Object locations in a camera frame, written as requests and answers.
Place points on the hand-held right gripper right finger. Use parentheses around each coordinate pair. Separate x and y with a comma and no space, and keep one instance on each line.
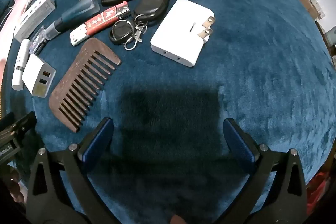
(239,142)

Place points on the person's left hand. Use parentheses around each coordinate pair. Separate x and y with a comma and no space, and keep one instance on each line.
(14,187)

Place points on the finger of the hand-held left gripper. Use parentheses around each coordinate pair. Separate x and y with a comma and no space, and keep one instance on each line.
(22,121)

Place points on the red bag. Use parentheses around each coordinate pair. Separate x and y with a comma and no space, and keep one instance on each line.
(320,187)

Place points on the black bottle tan cap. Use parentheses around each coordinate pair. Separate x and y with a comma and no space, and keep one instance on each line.
(151,10)

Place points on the red and white lighter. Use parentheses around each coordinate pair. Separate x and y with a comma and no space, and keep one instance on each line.
(97,22)

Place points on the white power adapter with prongs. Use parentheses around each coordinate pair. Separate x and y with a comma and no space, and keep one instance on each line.
(176,37)

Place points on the blue plush blanket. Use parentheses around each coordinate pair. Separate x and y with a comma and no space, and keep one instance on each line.
(236,56)

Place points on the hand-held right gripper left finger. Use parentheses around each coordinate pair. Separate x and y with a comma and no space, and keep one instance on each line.
(97,140)

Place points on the white lip balm tube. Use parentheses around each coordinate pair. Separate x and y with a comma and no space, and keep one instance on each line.
(19,66)

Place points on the clear blue spray bottle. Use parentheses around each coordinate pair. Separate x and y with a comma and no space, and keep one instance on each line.
(73,15)

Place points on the white usb charger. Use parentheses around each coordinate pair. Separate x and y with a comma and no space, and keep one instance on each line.
(36,74)

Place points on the white box with blue strip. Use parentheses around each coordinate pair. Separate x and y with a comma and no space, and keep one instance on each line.
(32,16)

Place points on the pack of batteries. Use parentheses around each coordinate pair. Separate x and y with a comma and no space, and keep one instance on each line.
(39,41)

